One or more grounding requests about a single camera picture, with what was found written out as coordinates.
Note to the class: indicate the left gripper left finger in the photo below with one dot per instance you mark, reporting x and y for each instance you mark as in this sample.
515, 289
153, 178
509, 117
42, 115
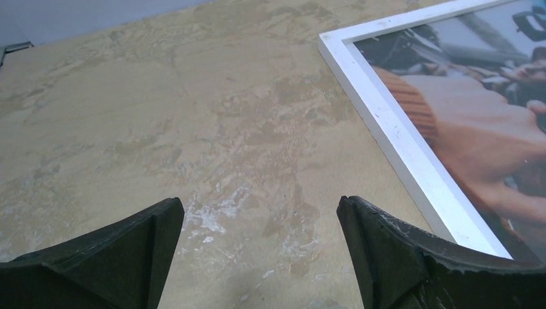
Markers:
122, 265

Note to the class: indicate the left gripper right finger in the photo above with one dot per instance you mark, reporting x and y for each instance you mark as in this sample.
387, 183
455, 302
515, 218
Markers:
398, 265

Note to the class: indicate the wooden picture frame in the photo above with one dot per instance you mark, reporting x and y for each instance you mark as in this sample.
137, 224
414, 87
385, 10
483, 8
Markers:
445, 207

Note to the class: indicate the glossy photo print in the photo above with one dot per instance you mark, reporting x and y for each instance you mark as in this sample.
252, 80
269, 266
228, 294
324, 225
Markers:
473, 85

